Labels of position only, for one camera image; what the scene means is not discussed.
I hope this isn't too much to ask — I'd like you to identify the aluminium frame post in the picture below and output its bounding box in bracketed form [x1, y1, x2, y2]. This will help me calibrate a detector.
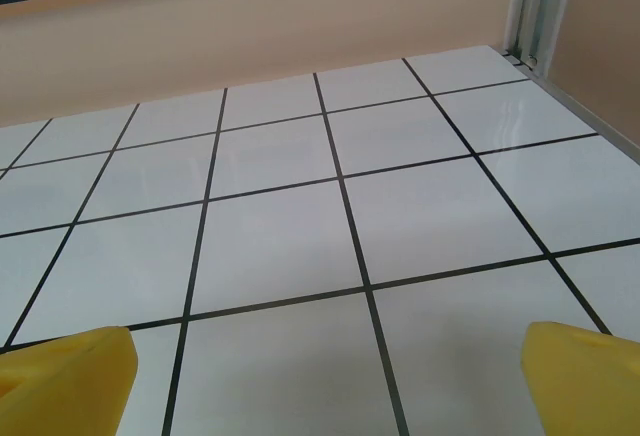
[504, 0, 586, 70]

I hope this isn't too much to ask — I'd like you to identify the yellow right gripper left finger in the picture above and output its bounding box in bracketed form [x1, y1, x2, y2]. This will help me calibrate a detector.
[0, 325, 139, 436]

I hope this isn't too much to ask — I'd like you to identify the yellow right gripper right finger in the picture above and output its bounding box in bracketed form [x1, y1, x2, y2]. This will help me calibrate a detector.
[519, 320, 640, 436]

